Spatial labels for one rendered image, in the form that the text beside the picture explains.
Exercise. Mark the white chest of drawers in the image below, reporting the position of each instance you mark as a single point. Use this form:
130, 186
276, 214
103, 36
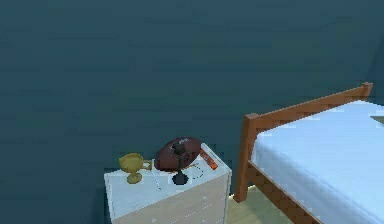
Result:
186, 200

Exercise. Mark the olive green pillow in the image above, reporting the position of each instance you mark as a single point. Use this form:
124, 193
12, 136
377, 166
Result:
379, 119

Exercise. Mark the brown american football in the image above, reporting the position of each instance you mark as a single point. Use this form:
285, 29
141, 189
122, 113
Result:
190, 150

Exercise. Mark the gold trophy cup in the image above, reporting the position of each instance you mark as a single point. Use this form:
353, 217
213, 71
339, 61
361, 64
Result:
132, 164

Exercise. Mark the wooden bed with white mattress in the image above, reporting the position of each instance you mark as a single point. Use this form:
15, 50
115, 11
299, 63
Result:
320, 160

